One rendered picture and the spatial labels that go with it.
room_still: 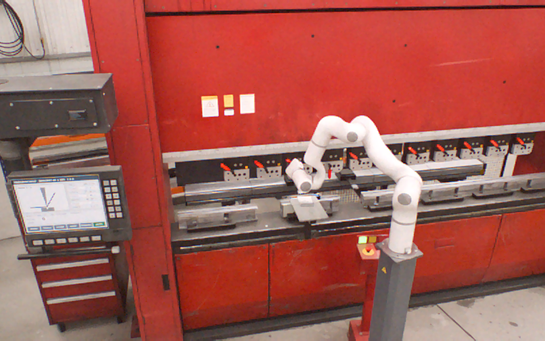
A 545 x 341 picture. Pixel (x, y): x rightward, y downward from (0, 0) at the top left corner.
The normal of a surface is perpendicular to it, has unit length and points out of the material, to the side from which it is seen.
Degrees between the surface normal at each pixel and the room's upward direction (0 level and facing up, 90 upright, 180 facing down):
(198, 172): 90
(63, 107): 90
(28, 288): 0
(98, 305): 90
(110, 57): 90
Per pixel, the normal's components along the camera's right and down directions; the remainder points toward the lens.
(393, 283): -0.36, 0.40
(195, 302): 0.22, 0.43
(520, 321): 0.00, -0.90
